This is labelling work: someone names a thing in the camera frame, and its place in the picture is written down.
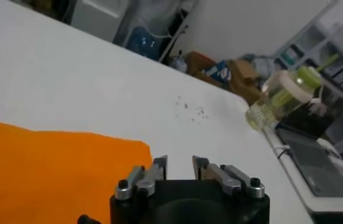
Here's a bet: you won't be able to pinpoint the grey metal shelf rack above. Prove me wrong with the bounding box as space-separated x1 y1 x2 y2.
273 0 343 159

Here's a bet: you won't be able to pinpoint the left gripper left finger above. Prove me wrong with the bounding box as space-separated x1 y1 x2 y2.
115 154 168 201

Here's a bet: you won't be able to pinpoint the white side table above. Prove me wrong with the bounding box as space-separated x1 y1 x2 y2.
262 126 343 214

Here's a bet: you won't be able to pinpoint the blue white package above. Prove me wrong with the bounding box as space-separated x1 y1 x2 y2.
204 60 232 82

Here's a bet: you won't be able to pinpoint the pile of striped clothes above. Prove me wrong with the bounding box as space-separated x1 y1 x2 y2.
241 53 277 80

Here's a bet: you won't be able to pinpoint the white metal jug rack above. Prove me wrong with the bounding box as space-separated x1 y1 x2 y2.
112 0 199 63

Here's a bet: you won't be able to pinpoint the orange t-shirt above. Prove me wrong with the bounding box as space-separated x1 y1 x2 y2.
0 117 153 224

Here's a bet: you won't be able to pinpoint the scattered dark crumbs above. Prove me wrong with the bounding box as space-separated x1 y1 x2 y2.
174 95 209 125

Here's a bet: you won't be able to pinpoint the green lid drink bottle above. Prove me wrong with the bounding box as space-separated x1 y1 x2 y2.
244 54 341 131

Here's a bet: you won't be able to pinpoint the open cardboard box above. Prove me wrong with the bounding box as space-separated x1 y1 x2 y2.
185 51 230 89

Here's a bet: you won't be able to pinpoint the grey plastic bag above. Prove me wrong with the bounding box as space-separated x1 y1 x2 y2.
170 54 188 73

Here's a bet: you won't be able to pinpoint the grey laptop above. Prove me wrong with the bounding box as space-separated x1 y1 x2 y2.
276 85 343 198

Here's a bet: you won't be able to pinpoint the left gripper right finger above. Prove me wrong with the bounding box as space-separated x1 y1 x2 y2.
192 155 266 199

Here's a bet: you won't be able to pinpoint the blue water jug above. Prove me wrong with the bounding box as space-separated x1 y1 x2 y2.
127 26 162 60

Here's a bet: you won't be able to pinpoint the cardboard box with flaps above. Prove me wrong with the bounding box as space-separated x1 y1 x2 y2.
227 59 263 106

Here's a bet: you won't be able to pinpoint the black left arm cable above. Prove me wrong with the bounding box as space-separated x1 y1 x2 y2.
77 214 99 224

